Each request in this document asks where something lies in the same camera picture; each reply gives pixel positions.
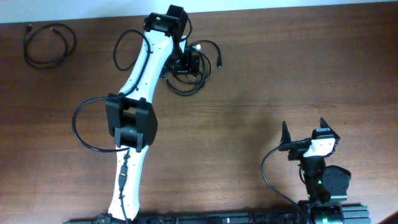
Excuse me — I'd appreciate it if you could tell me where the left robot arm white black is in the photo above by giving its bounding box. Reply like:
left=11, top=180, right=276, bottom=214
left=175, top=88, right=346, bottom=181
left=105, top=5, right=200, bottom=222

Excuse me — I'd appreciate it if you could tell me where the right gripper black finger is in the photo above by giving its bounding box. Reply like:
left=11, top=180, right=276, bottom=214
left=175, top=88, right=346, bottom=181
left=320, top=118, right=330, bottom=129
left=280, top=121, right=292, bottom=146

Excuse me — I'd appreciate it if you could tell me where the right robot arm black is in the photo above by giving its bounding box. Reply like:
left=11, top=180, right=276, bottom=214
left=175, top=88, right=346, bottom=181
left=278, top=118, right=351, bottom=223

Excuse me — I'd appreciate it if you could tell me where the black usb cable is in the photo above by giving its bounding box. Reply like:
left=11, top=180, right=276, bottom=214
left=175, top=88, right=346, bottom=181
left=163, top=44, right=212, bottom=97
left=22, top=22, right=77, bottom=70
left=163, top=39, right=223, bottom=97

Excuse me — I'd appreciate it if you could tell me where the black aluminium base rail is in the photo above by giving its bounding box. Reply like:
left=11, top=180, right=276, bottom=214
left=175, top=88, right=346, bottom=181
left=63, top=203, right=371, bottom=224

